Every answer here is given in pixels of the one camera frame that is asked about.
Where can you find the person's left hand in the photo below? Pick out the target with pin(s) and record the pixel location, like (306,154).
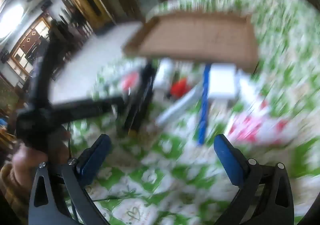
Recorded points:
(25,165)

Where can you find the red white packet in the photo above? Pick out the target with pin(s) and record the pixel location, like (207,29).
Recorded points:
(252,125)

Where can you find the green white printed blanket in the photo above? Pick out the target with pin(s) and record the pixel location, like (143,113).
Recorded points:
(175,170)

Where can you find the white marker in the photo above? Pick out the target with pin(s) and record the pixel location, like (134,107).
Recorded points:
(180,107)

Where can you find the person's left forearm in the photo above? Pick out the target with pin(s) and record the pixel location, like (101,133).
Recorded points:
(10,190)

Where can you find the blue pen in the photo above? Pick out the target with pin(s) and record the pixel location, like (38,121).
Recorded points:
(203,105)

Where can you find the wooden cabinet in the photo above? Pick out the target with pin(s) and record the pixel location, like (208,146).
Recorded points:
(27,45)

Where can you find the pink eraser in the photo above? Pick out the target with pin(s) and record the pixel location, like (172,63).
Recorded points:
(180,87)

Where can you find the brown cardboard box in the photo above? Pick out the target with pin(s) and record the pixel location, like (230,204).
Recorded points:
(197,37)

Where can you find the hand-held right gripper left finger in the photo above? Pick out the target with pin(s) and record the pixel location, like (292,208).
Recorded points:
(96,160)

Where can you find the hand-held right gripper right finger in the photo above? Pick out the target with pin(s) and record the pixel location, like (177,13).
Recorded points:
(230,162)

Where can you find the white plastic bottle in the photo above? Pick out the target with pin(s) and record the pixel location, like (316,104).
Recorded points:
(163,75)

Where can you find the white charger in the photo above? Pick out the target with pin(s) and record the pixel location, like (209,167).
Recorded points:
(222,82)

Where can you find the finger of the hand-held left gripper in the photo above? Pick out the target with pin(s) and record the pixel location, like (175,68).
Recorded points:
(46,65)
(140,95)

